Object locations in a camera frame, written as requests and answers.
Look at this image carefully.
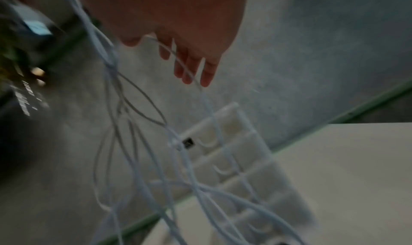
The tangle of white cables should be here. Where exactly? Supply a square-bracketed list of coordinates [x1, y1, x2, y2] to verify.
[53, 0, 309, 245]

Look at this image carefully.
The dark device with blue label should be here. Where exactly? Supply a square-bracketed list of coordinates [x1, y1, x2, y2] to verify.
[6, 0, 65, 51]

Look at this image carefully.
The person's right hand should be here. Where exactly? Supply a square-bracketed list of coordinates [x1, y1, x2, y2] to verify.
[69, 0, 251, 88]

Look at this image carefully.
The black box with white print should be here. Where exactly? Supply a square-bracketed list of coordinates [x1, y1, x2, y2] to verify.
[8, 77, 52, 118]

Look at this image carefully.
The white compartment organizer tray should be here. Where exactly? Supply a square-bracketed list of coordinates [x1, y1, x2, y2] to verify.
[167, 101, 318, 245]

